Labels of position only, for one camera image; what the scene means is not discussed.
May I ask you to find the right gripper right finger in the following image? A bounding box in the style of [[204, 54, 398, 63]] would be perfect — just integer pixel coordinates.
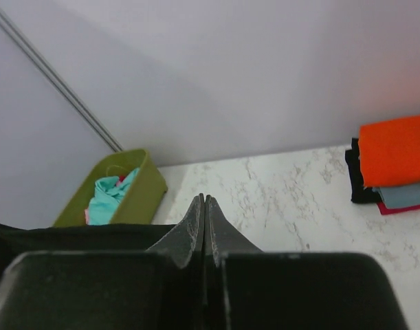
[[204, 195, 262, 267]]

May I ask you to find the black t shirt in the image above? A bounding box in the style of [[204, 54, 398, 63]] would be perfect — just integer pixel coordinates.
[[344, 137, 382, 204], [0, 223, 174, 279]]

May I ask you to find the folded orange t shirt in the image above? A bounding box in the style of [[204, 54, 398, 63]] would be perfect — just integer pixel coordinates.
[[358, 115, 420, 187]]

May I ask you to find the folded crimson t shirt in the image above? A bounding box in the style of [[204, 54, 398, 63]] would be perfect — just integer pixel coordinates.
[[377, 202, 420, 215]]

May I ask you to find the teal t shirt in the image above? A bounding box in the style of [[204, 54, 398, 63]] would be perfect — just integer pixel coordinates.
[[85, 168, 140, 226]]

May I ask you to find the folded grey t shirt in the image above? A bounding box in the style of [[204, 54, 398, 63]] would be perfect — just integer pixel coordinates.
[[372, 182, 420, 209]]

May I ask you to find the olive green plastic bin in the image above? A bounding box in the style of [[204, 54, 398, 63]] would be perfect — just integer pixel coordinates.
[[54, 148, 168, 228]]

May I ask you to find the folded black t shirt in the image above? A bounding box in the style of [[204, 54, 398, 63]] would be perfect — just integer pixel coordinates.
[[344, 137, 382, 204]]

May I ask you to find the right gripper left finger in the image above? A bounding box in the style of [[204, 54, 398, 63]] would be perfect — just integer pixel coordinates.
[[146, 194, 205, 268]]

